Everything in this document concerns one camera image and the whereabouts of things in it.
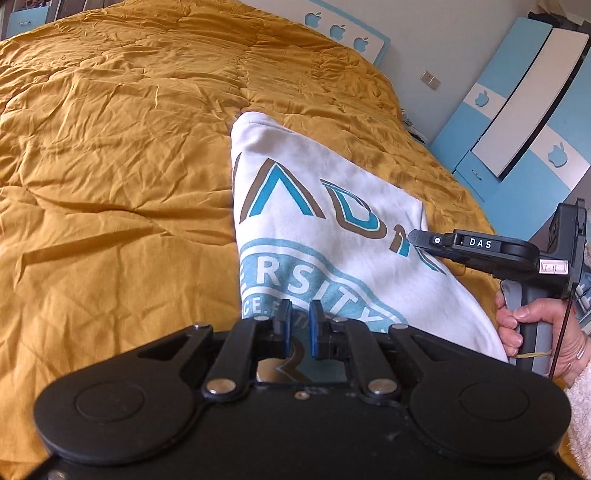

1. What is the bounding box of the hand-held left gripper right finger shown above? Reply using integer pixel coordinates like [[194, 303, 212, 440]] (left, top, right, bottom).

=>
[[308, 299, 463, 400]]

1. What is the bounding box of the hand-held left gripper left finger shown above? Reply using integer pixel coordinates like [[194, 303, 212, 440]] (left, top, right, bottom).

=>
[[137, 306, 294, 400]]

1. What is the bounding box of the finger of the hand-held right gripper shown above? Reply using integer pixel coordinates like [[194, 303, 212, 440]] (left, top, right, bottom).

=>
[[408, 229, 506, 278]]

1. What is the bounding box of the white printed sweatshirt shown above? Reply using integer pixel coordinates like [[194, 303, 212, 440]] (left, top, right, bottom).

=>
[[229, 111, 511, 384]]

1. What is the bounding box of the person's right forearm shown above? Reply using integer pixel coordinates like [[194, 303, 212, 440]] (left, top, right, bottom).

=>
[[562, 357, 591, 480]]

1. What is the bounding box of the person's right hand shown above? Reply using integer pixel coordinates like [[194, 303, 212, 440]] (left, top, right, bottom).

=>
[[494, 291, 591, 386]]

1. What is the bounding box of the blue and white wardrobe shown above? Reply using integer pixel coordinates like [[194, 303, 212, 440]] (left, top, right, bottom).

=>
[[430, 16, 591, 243]]

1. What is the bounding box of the mustard yellow bedspread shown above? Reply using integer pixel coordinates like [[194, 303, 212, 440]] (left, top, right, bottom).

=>
[[0, 0, 504, 416]]

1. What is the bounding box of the blue and white headboard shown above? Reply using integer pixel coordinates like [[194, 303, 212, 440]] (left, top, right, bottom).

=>
[[240, 0, 391, 68]]

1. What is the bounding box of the blue bedside cabinet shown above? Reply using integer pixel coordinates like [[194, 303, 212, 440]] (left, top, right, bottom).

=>
[[6, 0, 63, 32]]

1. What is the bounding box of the black cable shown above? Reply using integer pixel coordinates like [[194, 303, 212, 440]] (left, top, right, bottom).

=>
[[549, 198, 586, 380]]

